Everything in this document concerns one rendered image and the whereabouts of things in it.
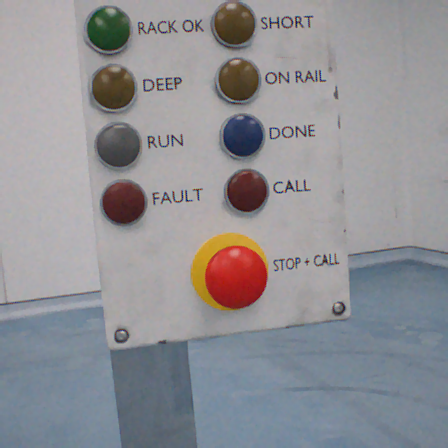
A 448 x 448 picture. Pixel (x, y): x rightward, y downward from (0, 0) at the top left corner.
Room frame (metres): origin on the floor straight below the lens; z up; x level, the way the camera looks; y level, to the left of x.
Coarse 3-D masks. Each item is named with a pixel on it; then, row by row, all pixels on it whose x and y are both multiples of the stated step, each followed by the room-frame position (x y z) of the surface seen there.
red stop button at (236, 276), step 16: (224, 256) 0.37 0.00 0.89; (240, 256) 0.37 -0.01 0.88; (256, 256) 0.38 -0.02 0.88; (208, 272) 0.37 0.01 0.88; (224, 272) 0.37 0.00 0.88; (240, 272) 0.37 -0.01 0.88; (256, 272) 0.38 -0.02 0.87; (208, 288) 0.37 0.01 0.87; (224, 288) 0.37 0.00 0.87; (240, 288) 0.37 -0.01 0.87; (256, 288) 0.38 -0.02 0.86; (224, 304) 0.37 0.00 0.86; (240, 304) 0.38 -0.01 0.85
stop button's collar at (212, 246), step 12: (216, 240) 0.40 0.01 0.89; (228, 240) 0.40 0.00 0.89; (240, 240) 0.40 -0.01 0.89; (252, 240) 0.40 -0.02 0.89; (204, 252) 0.40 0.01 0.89; (216, 252) 0.40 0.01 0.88; (192, 264) 0.39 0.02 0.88; (204, 264) 0.40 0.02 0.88; (192, 276) 0.39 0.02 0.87; (204, 276) 0.40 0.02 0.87; (204, 288) 0.40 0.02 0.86; (204, 300) 0.40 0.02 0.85
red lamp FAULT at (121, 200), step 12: (108, 192) 0.38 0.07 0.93; (120, 192) 0.38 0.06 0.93; (132, 192) 0.38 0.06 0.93; (108, 204) 0.38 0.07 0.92; (120, 204) 0.38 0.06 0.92; (132, 204) 0.38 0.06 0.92; (144, 204) 0.39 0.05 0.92; (108, 216) 0.38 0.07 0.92; (120, 216) 0.38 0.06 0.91; (132, 216) 0.38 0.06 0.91
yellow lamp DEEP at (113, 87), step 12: (108, 72) 0.38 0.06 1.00; (120, 72) 0.38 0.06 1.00; (96, 84) 0.38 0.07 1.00; (108, 84) 0.38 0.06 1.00; (120, 84) 0.38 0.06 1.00; (132, 84) 0.39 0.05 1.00; (96, 96) 0.38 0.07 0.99; (108, 96) 0.38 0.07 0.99; (120, 96) 0.38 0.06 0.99; (132, 96) 0.39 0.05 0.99; (108, 108) 0.38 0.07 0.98; (120, 108) 0.39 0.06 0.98
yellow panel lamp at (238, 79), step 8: (232, 64) 0.40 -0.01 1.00; (240, 64) 0.40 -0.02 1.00; (248, 64) 0.40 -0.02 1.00; (224, 72) 0.40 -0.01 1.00; (232, 72) 0.40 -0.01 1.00; (240, 72) 0.40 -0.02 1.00; (248, 72) 0.40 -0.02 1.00; (256, 72) 0.40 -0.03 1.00; (224, 80) 0.40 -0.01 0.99; (232, 80) 0.40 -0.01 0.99; (240, 80) 0.40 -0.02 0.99; (248, 80) 0.40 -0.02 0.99; (256, 80) 0.40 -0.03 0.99; (224, 88) 0.40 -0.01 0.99; (232, 88) 0.40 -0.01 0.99; (240, 88) 0.40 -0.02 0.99; (248, 88) 0.40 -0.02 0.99; (256, 88) 0.40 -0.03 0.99; (232, 96) 0.40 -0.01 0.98; (240, 96) 0.40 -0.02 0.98; (248, 96) 0.40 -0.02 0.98
